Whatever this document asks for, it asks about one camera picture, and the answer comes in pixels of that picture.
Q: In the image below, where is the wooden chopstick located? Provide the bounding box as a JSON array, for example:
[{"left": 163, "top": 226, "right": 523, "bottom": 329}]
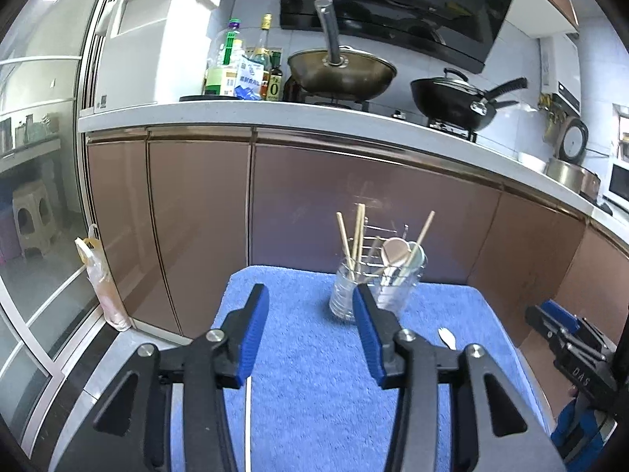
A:
[
  {"left": 336, "top": 211, "right": 355, "bottom": 278},
  {"left": 244, "top": 376, "right": 253, "bottom": 472},
  {"left": 352, "top": 203, "right": 364, "bottom": 272},
  {"left": 354, "top": 215, "right": 368, "bottom": 276},
  {"left": 364, "top": 236, "right": 383, "bottom": 273},
  {"left": 404, "top": 210, "right": 436, "bottom": 269}
]

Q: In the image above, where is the white plastic fork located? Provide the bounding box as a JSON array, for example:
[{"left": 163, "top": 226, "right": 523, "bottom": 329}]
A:
[{"left": 438, "top": 327, "right": 457, "bottom": 350}]

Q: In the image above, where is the pink white ceramic spoon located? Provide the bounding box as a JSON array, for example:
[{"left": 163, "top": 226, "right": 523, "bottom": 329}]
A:
[{"left": 381, "top": 236, "right": 410, "bottom": 287}]

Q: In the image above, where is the blue gloved right hand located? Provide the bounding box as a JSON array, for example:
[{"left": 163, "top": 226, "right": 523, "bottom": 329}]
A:
[{"left": 550, "top": 386, "right": 617, "bottom": 471}]

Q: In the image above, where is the clear utensil holder with rack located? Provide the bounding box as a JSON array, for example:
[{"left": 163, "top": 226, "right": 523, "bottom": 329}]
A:
[{"left": 328, "top": 223, "right": 427, "bottom": 323}]

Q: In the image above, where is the blue towel mat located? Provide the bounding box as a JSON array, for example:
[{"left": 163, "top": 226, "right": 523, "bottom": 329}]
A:
[{"left": 213, "top": 265, "right": 544, "bottom": 471}]

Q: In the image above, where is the white microwave oven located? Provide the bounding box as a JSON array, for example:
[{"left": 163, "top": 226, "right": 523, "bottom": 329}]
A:
[{"left": 602, "top": 158, "right": 629, "bottom": 212}]

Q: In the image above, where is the rice cooker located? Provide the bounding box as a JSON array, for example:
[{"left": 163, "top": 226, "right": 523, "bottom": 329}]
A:
[{"left": 545, "top": 117, "right": 600, "bottom": 203}]

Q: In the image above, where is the sliding glass door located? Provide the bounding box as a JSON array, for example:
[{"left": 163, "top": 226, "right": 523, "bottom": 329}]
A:
[{"left": 1, "top": 0, "right": 102, "bottom": 454}]

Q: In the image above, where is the beige plastic stool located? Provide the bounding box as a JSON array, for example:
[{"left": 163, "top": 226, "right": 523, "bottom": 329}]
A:
[{"left": 12, "top": 180, "right": 57, "bottom": 256}]

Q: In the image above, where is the black wok with lid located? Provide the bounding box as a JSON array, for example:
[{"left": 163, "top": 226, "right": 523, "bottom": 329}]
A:
[{"left": 410, "top": 68, "right": 529, "bottom": 132}]

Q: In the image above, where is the small dark sauce bottle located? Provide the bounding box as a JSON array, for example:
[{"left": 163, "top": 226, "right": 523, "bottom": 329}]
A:
[{"left": 267, "top": 51, "right": 283, "bottom": 101}]

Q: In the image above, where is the blue white salt bag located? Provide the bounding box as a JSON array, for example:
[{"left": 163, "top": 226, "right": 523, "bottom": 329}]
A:
[{"left": 234, "top": 55, "right": 265, "bottom": 100}]

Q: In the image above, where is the white water heater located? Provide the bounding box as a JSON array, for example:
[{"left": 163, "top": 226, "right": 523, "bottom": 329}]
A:
[{"left": 539, "top": 34, "right": 581, "bottom": 115}]

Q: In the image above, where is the yellow cap glass bottle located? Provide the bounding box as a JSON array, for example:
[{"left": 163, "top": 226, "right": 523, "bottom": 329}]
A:
[{"left": 250, "top": 13, "right": 272, "bottom": 99}]

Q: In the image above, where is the green cap oil bottle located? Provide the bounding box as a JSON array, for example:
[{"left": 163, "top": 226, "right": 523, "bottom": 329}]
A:
[{"left": 204, "top": 18, "right": 244, "bottom": 97}]

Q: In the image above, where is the white storage box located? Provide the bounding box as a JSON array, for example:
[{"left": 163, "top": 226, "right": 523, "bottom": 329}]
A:
[{"left": 94, "top": 0, "right": 221, "bottom": 113}]

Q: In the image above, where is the black range hood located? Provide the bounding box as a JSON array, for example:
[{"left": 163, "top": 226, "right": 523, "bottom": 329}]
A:
[{"left": 280, "top": 0, "right": 512, "bottom": 74}]

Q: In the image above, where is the bronze wok with handle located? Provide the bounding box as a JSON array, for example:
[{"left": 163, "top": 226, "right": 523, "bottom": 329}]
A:
[{"left": 288, "top": 0, "right": 398, "bottom": 101}]

